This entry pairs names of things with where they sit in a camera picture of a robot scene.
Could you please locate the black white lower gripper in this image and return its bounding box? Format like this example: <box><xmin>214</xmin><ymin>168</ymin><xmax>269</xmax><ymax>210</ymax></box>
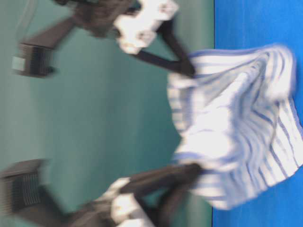
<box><xmin>64</xmin><ymin>163</ymin><xmax>201</xmax><ymax>227</ymax></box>

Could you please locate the white blue striped towel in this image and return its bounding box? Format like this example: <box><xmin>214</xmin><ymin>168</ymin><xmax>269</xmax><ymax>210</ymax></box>
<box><xmin>167</xmin><ymin>44</ymin><xmax>303</xmax><ymax>210</ymax></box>

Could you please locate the black white upper gripper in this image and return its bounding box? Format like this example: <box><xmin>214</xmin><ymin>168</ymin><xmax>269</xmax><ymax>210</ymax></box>
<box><xmin>55</xmin><ymin>0</ymin><xmax>195</xmax><ymax>77</ymax></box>

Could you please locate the black lower wrist camera mount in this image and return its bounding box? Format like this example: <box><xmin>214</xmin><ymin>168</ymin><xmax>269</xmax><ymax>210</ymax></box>
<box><xmin>0</xmin><ymin>159</ymin><xmax>69</xmax><ymax>227</ymax></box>

